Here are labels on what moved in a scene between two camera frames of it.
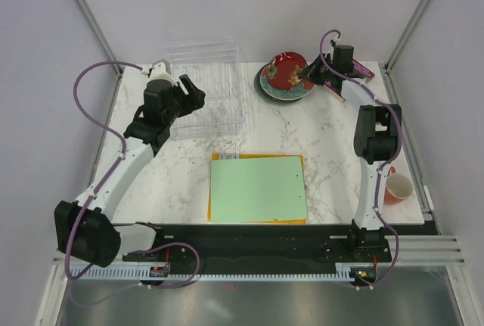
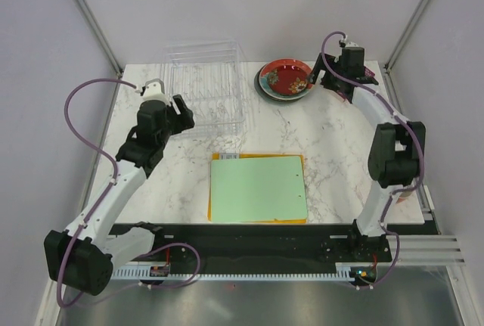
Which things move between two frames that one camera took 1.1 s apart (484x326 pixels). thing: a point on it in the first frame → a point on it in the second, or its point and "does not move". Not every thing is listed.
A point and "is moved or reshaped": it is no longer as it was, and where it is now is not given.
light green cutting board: [257, 188] does not move
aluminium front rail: [433, 251] does not move
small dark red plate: [283, 70] is moved or reshaped
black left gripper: [193, 100] → [183, 121]
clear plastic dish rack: [216, 68] does not move
